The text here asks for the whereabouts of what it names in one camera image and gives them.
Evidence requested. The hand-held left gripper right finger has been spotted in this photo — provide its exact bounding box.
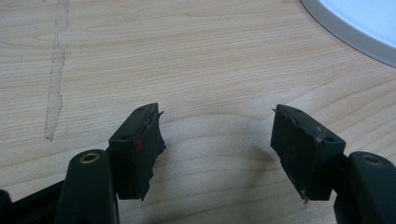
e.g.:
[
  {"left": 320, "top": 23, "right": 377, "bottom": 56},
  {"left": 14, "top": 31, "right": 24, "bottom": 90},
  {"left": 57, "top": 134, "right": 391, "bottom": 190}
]
[{"left": 270, "top": 104, "right": 347, "bottom": 205}]

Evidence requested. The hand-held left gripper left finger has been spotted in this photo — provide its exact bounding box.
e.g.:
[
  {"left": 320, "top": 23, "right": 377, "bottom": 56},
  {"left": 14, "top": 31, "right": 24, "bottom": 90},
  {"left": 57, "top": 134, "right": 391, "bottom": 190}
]
[{"left": 107, "top": 102, "right": 167, "bottom": 202}]

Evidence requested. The white round plate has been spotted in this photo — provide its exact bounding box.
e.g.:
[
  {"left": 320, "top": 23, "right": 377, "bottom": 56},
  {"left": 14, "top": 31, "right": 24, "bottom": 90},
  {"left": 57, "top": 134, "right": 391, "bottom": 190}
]
[{"left": 299, "top": 0, "right": 396, "bottom": 68}]

